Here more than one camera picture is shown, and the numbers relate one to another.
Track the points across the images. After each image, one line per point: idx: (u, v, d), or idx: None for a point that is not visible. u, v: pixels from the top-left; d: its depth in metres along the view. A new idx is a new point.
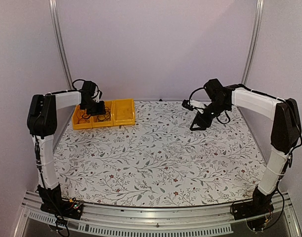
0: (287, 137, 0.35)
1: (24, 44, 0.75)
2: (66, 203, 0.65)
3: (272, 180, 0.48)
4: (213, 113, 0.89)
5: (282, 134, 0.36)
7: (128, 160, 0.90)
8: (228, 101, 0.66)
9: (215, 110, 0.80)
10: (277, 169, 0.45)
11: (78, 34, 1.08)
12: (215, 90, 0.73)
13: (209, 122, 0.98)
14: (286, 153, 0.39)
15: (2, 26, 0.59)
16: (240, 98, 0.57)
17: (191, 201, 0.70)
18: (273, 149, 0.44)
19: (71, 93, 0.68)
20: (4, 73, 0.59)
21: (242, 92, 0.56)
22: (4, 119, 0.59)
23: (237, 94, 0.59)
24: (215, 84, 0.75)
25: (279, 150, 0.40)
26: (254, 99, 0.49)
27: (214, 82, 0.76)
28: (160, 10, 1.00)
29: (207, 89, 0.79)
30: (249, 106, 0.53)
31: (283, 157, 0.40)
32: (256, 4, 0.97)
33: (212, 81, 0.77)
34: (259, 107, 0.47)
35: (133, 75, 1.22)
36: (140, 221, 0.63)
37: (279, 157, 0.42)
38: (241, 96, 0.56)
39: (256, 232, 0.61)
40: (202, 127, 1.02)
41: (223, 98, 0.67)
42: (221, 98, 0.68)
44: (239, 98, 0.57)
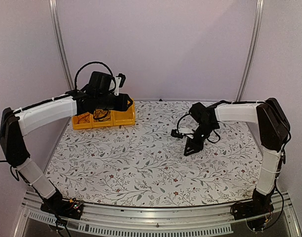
0: (279, 135, 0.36)
1: (24, 45, 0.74)
2: (66, 202, 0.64)
3: (269, 179, 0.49)
4: (204, 134, 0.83)
5: (270, 133, 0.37)
7: (128, 160, 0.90)
8: (213, 120, 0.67)
9: (203, 130, 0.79)
10: (272, 168, 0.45)
11: (77, 34, 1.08)
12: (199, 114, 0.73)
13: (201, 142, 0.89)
14: (278, 150, 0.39)
15: (2, 26, 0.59)
16: (223, 111, 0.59)
17: (191, 201, 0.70)
18: (265, 148, 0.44)
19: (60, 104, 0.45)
20: (4, 72, 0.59)
21: (224, 107, 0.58)
22: None
23: (219, 110, 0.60)
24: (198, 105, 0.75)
25: (270, 149, 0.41)
26: (237, 110, 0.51)
27: (198, 105, 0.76)
28: (159, 10, 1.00)
29: (193, 112, 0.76)
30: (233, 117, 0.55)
31: (276, 154, 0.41)
32: (256, 4, 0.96)
33: (196, 103, 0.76)
34: (242, 114, 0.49)
35: (133, 75, 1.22)
36: (140, 221, 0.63)
37: (271, 156, 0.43)
38: (223, 110, 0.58)
39: (256, 232, 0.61)
40: (195, 149, 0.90)
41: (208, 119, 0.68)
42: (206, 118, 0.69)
44: (222, 112, 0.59)
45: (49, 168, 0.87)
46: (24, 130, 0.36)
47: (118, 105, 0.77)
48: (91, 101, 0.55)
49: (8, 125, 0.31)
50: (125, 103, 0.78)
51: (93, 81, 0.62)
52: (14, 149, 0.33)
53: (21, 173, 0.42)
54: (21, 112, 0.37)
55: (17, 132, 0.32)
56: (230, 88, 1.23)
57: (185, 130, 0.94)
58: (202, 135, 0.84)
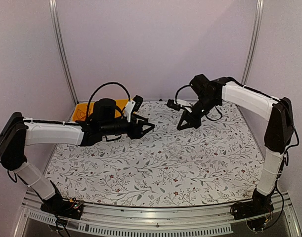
0: (281, 137, 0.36)
1: (24, 46, 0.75)
2: (66, 203, 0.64)
3: (271, 180, 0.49)
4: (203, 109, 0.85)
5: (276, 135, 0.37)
7: (128, 160, 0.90)
8: (217, 96, 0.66)
9: (205, 106, 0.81)
10: (275, 169, 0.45)
11: (77, 34, 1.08)
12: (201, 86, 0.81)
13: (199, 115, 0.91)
14: (281, 152, 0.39)
15: (2, 26, 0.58)
16: (230, 95, 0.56)
17: (191, 201, 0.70)
18: (268, 149, 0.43)
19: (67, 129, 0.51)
20: (3, 72, 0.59)
21: (234, 89, 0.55)
22: (4, 119, 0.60)
23: (228, 90, 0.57)
24: (202, 79, 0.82)
25: (274, 151, 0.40)
26: (246, 98, 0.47)
27: (200, 81, 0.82)
28: (159, 10, 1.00)
29: (193, 85, 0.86)
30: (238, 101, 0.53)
31: (280, 155, 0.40)
32: (256, 4, 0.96)
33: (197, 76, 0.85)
34: (250, 104, 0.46)
35: (133, 75, 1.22)
36: (140, 220, 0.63)
37: (274, 157, 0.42)
38: (232, 92, 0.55)
39: (256, 232, 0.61)
40: (191, 124, 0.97)
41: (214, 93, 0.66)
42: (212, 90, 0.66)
44: (229, 95, 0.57)
45: (49, 168, 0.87)
46: (28, 140, 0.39)
47: (131, 129, 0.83)
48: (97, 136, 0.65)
49: (16, 132, 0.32)
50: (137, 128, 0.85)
51: (96, 110, 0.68)
52: (13, 155, 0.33)
53: (21, 175, 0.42)
54: (31, 123, 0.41)
55: (21, 138, 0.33)
56: None
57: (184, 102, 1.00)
58: (201, 111, 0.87)
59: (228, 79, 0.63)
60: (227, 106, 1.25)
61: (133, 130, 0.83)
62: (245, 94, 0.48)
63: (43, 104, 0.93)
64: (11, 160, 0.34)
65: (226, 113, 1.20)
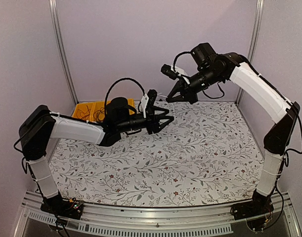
0: (281, 138, 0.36)
1: (24, 46, 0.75)
2: (66, 203, 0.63)
3: (271, 181, 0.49)
4: (203, 83, 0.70)
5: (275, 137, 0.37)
7: (128, 160, 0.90)
8: (225, 73, 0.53)
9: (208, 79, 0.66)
10: (274, 170, 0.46)
11: (77, 34, 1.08)
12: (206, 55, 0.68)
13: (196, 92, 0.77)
14: (281, 154, 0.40)
15: (1, 26, 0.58)
16: (240, 79, 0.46)
17: (191, 201, 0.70)
18: (267, 151, 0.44)
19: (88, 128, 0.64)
20: (3, 72, 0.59)
21: (251, 75, 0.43)
22: (4, 119, 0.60)
23: (240, 71, 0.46)
24: (207, 49, 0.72)
25: (273, 153, 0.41)
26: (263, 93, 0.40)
27: (204, 51, 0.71)
28: (159, 10, 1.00)
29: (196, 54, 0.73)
30: (248, 91, 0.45)
31: (279, 157, 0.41)
32: (256, 4, 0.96)
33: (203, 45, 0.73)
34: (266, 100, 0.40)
35: (133, 75, 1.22)
36: (140, 220, 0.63)
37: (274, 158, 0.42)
38: (244, 77, 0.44)
39: (256, 232, 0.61)
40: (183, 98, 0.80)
41: (223, 69, 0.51)
42: (221, 65, 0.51)
44: (238, 76, 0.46)
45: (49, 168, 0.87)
46: (54, 133, 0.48)
47: (147, 124, 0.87)
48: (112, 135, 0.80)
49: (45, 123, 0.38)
50: (153, 124, 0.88)
51: (110, 111, 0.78)
52: (34, 145, 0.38)
53: (35, 169, 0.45)
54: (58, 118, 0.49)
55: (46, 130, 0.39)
56: (230, 88, 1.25)
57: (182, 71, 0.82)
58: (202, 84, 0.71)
59: (240, 58, 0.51)
60: (227, 106, 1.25)
61: (149, 125, 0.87)
62: (267, 96, 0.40)
63: (43, 104, 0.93)
64: (31, 149, 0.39)
65: (226, 113, 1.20)
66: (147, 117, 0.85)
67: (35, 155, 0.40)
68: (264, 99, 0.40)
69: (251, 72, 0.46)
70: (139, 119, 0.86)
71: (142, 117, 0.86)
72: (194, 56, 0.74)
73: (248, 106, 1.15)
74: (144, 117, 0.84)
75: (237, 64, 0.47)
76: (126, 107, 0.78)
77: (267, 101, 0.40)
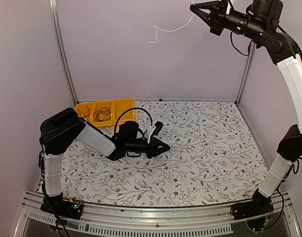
0: (296, 144, 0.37)
1: (23, 46, 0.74)
2: (66, 203, 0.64)
3: (275, 184, 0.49)
4: (240, 29, 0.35)
5: (289, 142, 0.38)
7: (128, 160, 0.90)
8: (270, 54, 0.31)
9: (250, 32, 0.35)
10: (278, 174, 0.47)
11: (77, 34, 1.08)
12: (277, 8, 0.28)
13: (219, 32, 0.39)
14: (292, 161, 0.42)
15: (1, 28, 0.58)
16: (286, 73, 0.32)
17: (191, 201, 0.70)
18: (278, 155, 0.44)
19: (103, 138, 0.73)
20: (3, 72, 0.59)
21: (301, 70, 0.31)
22: (4, 118, 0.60)
23: (295, 63, 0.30)
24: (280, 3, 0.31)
25: (285, 159, 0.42)
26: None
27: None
28: (159, 10, 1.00)
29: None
30: (286, 84, 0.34)
31: (289, 163, 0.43)
32: None
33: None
34: None
35: (133, 75, 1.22)
36: (140, 221, 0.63)
37: (281, 161, 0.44)
38: (293, 71, 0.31)
39: (256, 232, 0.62)
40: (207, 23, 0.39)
41: (275, 51, 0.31)
42: (273, 46, 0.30)
44: (287, 66, 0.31)
45: None
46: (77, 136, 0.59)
47: (149, 150, 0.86)
48: (119, 150, 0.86)
49: (75, 125, 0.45)
50: (153, 149, 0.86)
51: (123, 130, 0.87)
52: (60, 141, 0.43)
53: (51, 165, 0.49)
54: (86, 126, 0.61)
55: (73, 131, 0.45)
56: (230, 88, 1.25)
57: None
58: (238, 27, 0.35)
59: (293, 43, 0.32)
60: (227, 107, 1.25)
61: (149, 151, 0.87)
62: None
63: (43, 104, 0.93)
64: (56, 143, 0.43)
65: (226, 113, 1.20)
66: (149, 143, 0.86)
67: (56, 149, 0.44)
68: None
69: (299, 60, 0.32)
70: (142, 143, 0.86)
71: (145, 143, 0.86)
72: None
73: (248, 106, 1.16)
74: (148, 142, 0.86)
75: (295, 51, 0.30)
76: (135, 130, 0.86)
77: None
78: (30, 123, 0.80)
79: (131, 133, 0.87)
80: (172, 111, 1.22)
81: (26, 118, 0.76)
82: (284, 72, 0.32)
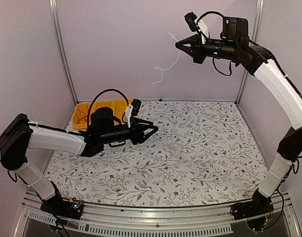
0: (296, 143, 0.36)
1: (23, 46, 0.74)
2: (66, 202, 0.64)
3: (275, 184, 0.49)
4: (217, 53, 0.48)
5: (290, 141, 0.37)
7: (128, 160, 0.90)
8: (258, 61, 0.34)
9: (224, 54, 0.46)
10: (278, 173, 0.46)
11: (77, 34, 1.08)
12: (240, 30, 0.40)
13: (201, 59, 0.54)
14: (292, 161, 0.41)
15: (0, 27, 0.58)
16: (265, 79, 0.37)
17: (191, 201, 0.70)
18: (279, 155, 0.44)
19: (67, 138, 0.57)
20: (3, 72, 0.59)
21: (278, 74, 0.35)
22: (5, 118, 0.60)
23: (266, 68, 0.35)
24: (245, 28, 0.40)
25: (285, 159, 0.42)
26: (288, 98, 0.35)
27: (244, 22, 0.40)
28: (158, 10, 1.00)
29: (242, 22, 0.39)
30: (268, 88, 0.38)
31: (290, 163, 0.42)
32: (256, 4, 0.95)
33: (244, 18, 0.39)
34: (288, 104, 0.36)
35: (132, 75, 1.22)
36: (140, 221, 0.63)
37: (280, 161, 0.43)
38: (270, 75, 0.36)
39: (256, 232, 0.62)
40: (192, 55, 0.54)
41: (247, 63, 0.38)
42: (246, 60, 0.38)
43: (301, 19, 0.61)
44: (262, 72, 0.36)
45: (49, 168, 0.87)
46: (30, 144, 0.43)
47: (133, 136, 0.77)
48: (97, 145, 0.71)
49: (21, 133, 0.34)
50: (138, 132, 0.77)
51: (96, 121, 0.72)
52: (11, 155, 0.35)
53: (22, 176, 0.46)
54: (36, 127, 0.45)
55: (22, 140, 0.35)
56: (230, 88, 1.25)
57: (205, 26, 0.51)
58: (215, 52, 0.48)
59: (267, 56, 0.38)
60: (227, 106, 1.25)
61: (134, 137, 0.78)
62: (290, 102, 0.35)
63: (43, 104, 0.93)
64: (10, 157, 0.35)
65: (226, 113, 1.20)
66: (131, 128, 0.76)
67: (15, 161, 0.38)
68: (287, 103, 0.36)
69: (274, 66, 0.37)
70: (123, 130, 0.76)
71: (126, 129, 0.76)
72: (224, 26, 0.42)
73: (248, 106, 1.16)
74: (128, 127, 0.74)
75: (265, 59, 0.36)
76: (110, 117, 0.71)
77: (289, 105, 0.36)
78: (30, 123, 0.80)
79: (107, 122, 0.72)
80: (172, 111, 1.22)
81: None
82: (262, 78, 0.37)
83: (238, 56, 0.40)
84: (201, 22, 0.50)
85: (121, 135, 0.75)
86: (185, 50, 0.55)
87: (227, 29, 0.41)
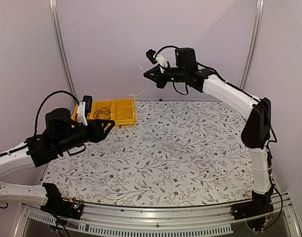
0: (256, 134, 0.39)
1: (23, 46, 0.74)
2: (66, 202, 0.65)
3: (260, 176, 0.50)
4: (173, 78, 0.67)
5: (251, 131, 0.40)
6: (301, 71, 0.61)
7: (128, 160, 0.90)
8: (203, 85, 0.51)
9: (179, 78, 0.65)
10: (257, 167, 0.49)
11: (77, 34, 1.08)
12: (188, 59, 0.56)
13: (163, 85, 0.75)
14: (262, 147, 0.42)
15: (1, 27, 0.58)
16: (211, 90, 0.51)
17: (191, 201, 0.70)
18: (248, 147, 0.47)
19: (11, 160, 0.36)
20: (3, 71, 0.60)
21: (218, 84, 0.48)
22: (5, 117, 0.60)
23: (208, 83, 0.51)
24: (191, 58, 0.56)
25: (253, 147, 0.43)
26: (232, 97, 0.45)
27: (190, 53, 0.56)
28: (158, 10, 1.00)
29: (188, 53, 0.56)
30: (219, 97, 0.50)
31: (260, 150, 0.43)
32: (256, 4, 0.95)
33: (187, 50, 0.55)
34: (235, 101, 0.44)
35: (132, 75, 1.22)
36: (140, 221, 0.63)
37: (258, 154, 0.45)
38: (212, 87, 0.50)
39: (256, 232, 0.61)
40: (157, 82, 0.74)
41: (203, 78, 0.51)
42: (191, 82, 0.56)
43: (300, 20, 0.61)
44: (208, 88, 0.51)
45: (49, 168, 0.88)
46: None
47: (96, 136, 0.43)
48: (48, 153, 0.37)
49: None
50: (100, 127, 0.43)
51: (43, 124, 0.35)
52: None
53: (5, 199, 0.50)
54: None
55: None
56: None
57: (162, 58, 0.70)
58: (172, 77, 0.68)
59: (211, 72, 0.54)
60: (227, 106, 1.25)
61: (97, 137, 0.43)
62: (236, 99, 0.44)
63: (43, 103, 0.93)
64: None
65: (226, 113, 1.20)
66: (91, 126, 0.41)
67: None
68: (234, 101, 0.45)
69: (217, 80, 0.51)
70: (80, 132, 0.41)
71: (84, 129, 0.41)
72: (176, 56, 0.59)
73: None
74: (85, 125, 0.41)
75: (206, 77, 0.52)
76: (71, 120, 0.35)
77: (236, 102, 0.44)
78: (30, 122, 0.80)
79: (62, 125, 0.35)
80: (172, 111, 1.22)
81: (26, 118, 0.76)
82: (210, 90, 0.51)
83: (187, 78, 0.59)
84: (159, 57, 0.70)
85: (79, 138, 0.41)
86: (151, 78, 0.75)
87: (178, 59, 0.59)
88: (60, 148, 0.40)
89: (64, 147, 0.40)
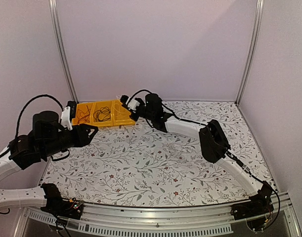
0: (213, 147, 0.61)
1: (23, 45, 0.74)
2: (66, 202, 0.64)
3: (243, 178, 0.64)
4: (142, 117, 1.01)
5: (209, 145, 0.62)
6: (301, 71, 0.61)
7: (128, 160, 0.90)
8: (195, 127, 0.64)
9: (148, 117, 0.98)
10: (236, 173, 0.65)
11: (77, 34, 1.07)
12: (153, 107, 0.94)
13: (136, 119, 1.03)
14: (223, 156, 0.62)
15: (0, 25, 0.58)
16: (170, 126, 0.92)
17: (191, 201, 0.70)
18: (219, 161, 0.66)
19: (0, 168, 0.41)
20: (3, 71, 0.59)
21: (175, 122, 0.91)
22: (4, 116, 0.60)
23: (170, 123, 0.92)
24: (155, 106, 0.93)
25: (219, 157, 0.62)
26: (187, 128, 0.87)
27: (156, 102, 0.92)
28: (158, 9, 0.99)
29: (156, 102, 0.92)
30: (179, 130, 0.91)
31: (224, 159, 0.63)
32: (256, 4, 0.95)
33: (154, 99, 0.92)
34: (189, 131, 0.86)
35: (132, 75, 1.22)
36: (140, 221, 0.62)
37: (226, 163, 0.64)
38: (173, 125, 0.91)
39: (256, 232, 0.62)
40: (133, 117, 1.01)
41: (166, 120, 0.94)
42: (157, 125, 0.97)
43: (300, 20, 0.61)
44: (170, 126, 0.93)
45: (49, 168, 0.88)
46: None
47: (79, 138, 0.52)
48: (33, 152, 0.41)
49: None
50: (84, 132, 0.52)
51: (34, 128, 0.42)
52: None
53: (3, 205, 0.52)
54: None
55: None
56: (230, 88, 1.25)
57: (133, 103, 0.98)
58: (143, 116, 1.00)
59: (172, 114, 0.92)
60: (227, 106, 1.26)
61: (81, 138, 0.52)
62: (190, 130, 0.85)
63: (43, 103, 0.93)
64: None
65: (226, 113, 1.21)
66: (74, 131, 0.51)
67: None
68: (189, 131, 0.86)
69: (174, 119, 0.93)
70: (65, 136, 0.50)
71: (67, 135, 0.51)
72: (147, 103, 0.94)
73: (248, 106, 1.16)
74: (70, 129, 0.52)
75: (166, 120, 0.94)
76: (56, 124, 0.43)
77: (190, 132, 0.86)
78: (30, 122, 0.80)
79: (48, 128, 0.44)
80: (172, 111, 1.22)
81: (25, 118, 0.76)
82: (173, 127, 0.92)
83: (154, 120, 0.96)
84: (131, 102, 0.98)
85: (64, 141, 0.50)
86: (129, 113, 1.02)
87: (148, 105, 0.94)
88: (42, 151, 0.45)
89: (49, 151, 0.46)
